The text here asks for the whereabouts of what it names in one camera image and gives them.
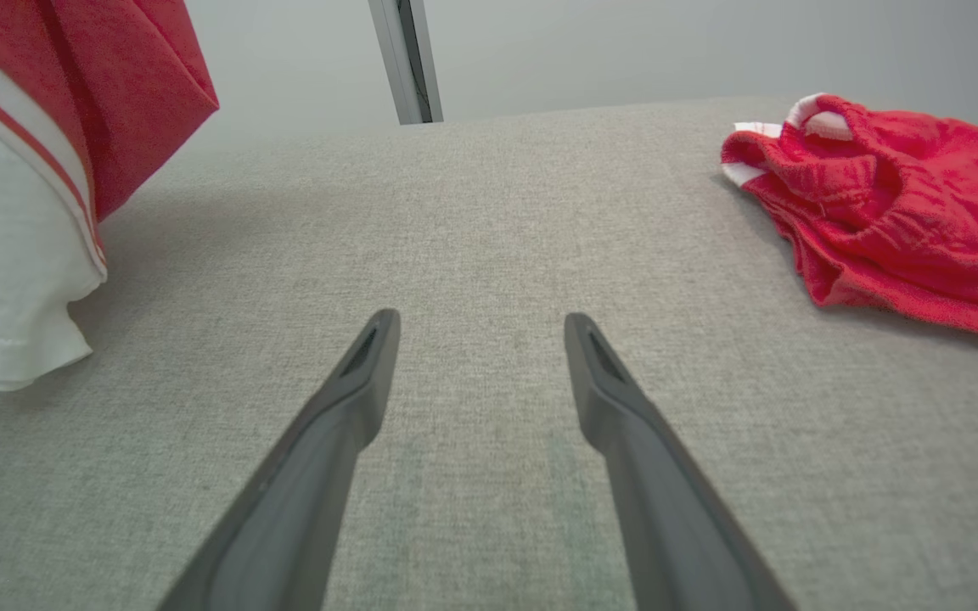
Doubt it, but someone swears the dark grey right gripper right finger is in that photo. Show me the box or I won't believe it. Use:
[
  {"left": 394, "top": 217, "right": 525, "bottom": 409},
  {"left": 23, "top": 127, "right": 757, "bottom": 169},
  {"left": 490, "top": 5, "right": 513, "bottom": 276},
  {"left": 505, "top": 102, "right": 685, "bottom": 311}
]
[{"left": 563, "top": 311, "right": 799, "bottom": 611}]

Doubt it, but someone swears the red shorts white waistband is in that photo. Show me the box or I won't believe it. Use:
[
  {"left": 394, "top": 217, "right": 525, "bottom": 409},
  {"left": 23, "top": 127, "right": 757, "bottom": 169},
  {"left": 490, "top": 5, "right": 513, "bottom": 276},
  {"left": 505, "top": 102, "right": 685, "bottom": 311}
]
[{"left": 719, "top": 92, "right": 978, "bottom": 354}]

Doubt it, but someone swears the red and white shirt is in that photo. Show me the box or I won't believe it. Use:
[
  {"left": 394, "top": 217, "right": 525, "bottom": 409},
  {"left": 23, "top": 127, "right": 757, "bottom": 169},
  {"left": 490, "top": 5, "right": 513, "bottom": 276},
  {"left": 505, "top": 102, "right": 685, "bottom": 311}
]
[{"left": 0, "top": 0, "right": 221, "bottom": 393}]

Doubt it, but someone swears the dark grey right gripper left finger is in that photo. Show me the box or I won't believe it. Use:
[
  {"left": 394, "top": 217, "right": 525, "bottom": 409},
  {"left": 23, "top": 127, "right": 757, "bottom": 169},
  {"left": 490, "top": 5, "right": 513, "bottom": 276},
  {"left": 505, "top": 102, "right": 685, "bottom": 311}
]
[{"left": 155, "top": 307, "right": 402, "bottom": 611}]

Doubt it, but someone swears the grey wall partition post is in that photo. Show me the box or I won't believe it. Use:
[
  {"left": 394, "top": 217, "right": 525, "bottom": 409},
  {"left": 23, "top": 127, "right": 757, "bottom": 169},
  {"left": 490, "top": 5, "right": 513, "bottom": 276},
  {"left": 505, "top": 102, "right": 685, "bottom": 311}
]
[{"left": 368, "top": 0, "right": 445, "bottom": 126}]

